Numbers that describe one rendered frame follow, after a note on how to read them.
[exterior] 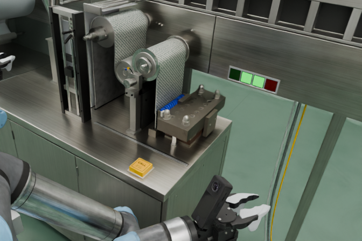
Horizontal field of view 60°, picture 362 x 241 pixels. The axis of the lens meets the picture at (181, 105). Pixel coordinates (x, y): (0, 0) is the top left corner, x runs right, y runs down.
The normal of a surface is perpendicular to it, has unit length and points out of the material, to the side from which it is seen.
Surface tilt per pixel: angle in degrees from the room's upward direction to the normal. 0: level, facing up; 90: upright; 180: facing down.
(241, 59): 90
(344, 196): 0
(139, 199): 90
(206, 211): 59
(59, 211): 78
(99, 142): 0
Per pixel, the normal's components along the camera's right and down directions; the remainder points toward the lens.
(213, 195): -0.74, -0.33
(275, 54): -0.51, 0.39
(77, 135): 0.08, -0.86
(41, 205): 0.62, 0.25
